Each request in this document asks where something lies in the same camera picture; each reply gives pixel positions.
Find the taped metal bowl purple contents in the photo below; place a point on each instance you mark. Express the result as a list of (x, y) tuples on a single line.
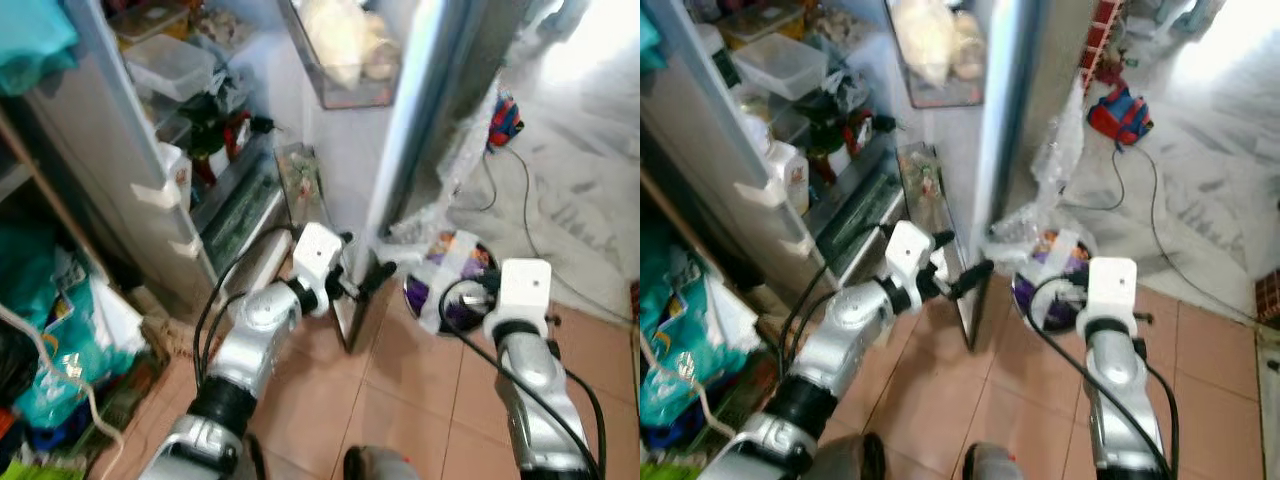
[(1050, 265), (445, 265)]

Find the clear plastic fridge panel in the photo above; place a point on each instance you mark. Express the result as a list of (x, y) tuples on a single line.
[(300, 185), (922, 185)]

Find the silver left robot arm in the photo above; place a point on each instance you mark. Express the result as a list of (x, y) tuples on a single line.
[(850, 325), (250, 330)]

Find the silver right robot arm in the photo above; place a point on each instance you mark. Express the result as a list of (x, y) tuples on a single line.
[(530, 380), (1115, 380)]

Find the silver fridge door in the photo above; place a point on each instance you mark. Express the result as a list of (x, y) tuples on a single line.
[(425, 120), (1020, 120)]

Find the silver open fridge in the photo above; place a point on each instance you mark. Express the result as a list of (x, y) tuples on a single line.
[(100, 200), (715, 170)]

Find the clear drawer with greens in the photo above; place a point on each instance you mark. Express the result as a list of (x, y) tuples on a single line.
[(860, 215), (240, 215)]

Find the clear crumpled plastic bag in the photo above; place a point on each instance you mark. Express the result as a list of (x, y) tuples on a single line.
[(1045, 180), (440, 190)]

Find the dark sauce bottle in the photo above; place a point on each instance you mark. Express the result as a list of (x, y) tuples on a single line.
[(215, 135), (835, 135)]

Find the white plastic jug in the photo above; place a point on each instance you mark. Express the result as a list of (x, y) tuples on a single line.
[(177, 175), (790, 175)]

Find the red blue floor appliance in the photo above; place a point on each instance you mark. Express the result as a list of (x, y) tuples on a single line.
[(505, 122), (1120, 115)]

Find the grey right robot leg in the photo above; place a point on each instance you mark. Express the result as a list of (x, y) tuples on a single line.
[(380, 466), (995, 464)]

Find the grey robot leg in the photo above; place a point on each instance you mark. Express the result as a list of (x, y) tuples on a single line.
[(252, 460), (995, 464), (380, 466), (858, 460)]

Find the pale bagged food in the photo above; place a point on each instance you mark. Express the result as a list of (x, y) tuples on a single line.
[(930, 40), (345, 40)]

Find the grey left robot leg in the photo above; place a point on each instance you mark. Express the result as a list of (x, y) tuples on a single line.
[(252, 460), (858, 460)]

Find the teal printed bag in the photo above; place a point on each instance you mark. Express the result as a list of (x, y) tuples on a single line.
[(690, 360), (70, 350)]

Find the white plastic food container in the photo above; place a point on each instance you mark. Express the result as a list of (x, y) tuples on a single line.
[(170, 65), (782, 65)]

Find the red tiled pillar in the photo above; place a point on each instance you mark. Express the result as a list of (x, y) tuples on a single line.
[(1100, 40)]

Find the yellow lidded food container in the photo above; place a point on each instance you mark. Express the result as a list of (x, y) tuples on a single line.
[(762, 25), (150, 22)]

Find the teal cloth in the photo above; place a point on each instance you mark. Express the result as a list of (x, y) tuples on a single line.
[(648, 40), (30, 45)]

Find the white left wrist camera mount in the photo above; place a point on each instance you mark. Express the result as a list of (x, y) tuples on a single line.
[(315, 255), (910, 252)]

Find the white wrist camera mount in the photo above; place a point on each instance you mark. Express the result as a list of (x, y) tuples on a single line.
[(910, 252), (315, 255), (1112, 288), (522, 290)]

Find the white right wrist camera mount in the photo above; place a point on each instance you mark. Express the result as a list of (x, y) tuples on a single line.
[(1112, 288), (522, 290)]

